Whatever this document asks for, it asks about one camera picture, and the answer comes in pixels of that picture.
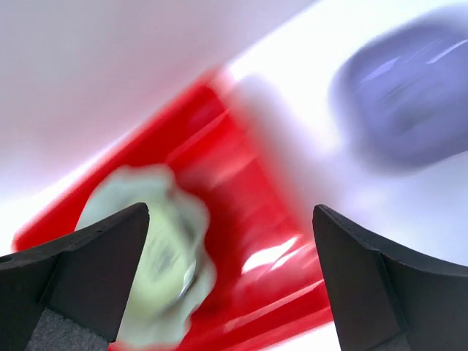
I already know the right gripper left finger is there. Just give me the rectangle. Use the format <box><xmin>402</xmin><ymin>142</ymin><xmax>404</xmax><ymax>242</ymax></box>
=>
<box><xmin>1</xmin><ymin>203</ymin><xmax>149</xmax><ymax>350</ymax></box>

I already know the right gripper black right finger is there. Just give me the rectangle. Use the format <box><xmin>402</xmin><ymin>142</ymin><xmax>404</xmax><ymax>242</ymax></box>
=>
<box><xmin>312</xmin><ymin>205</ymin><xmax>467</xmax><ymax>350</ymax></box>

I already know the large green scalloped bowl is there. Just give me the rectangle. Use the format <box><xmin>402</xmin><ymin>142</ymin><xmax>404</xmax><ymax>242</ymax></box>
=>
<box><xmin>76</xmin><ymin>165</ymin><xmax>216</xmax><ymax>350</ymax></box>

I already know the purple square panda plate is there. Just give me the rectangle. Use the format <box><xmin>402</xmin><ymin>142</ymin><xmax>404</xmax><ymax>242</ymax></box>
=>
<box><xmin>328</xmin><ymin>1</ymin><xmax>467</xmax><ymax>173</ymax></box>

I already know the red plastic bin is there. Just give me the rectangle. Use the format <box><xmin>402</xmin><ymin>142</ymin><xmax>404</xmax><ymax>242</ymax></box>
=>
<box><xmin>13</xmin><ymin>76</ymin><xmax>332</xmax><ymax>350</ymax></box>

